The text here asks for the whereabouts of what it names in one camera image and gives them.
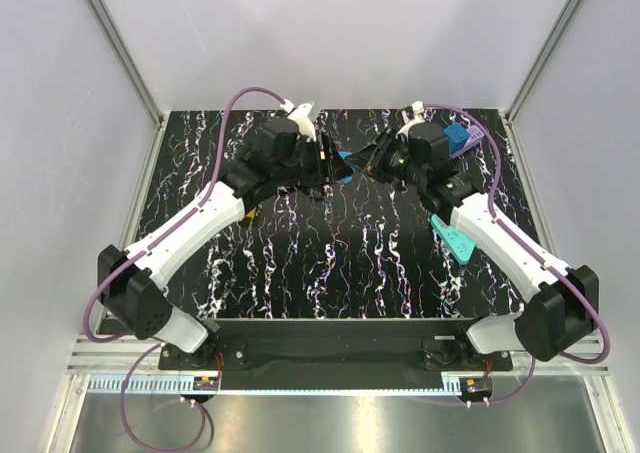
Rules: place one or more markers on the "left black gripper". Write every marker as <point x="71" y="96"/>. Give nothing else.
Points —
<point x="326" y="171"/>

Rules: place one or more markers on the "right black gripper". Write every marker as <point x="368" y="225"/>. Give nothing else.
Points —
<point x="371" y="158"/>

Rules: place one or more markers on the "light blue plug adapter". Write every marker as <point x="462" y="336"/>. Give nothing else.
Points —
<point x="345" y="170"/>

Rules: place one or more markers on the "blue cube socket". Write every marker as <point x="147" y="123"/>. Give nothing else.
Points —
<point x="457" y="136"/>

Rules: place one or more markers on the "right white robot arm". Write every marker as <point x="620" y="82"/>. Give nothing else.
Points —
<point x="561" y="302"/>

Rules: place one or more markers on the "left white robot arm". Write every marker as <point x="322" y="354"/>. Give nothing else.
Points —
<point x="282" y="155"/>

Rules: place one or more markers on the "purple power strip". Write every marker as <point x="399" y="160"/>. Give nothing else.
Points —
<point x="476" y="136"/>

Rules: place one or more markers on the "teal triangular power strip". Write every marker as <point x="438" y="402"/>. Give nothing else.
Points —
<point x="460" y="246"/>

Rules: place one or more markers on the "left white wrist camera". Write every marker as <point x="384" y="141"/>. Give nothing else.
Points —
<point x="304" y="115"/>

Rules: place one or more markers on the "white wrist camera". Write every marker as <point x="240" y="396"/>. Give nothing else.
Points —
<point x="411" y="115"/>
<point x="304" y="115"/>

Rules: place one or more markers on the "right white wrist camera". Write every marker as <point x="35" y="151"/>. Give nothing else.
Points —
<point x="411" y="115"/>

